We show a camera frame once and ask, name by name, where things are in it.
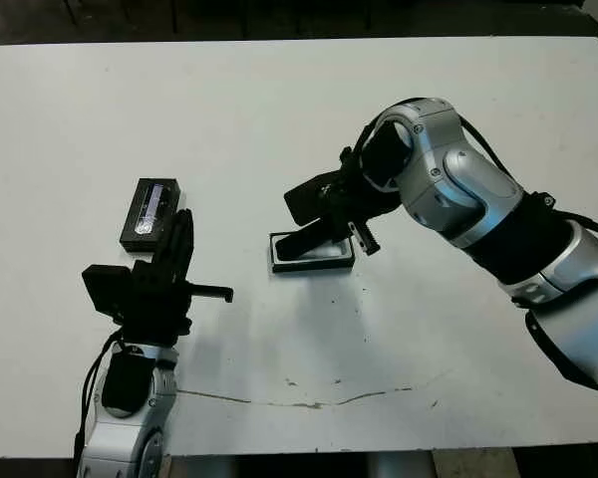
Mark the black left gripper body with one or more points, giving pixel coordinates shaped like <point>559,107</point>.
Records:
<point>154,304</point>

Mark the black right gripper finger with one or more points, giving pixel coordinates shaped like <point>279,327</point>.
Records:
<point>316,236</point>
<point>333,238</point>

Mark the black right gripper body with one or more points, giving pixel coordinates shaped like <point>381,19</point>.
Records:
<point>351,204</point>

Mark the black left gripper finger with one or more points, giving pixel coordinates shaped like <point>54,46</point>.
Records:
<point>172,244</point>
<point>187,244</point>

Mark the black box lid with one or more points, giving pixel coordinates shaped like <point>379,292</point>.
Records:
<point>149,209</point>

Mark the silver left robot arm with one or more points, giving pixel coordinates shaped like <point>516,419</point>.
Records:
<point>124,438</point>

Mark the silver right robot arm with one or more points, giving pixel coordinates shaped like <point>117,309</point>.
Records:
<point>468,189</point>

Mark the black box base white lining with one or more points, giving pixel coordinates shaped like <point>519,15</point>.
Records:
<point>324,264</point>

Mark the silver right robot leg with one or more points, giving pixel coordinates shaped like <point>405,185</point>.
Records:
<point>403,468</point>

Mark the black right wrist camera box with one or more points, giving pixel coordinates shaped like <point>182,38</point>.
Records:
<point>309,196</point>

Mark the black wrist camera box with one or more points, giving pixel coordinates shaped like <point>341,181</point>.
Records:
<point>309,196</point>
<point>107,291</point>

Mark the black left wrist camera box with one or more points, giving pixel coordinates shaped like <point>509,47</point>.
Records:
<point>107,291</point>

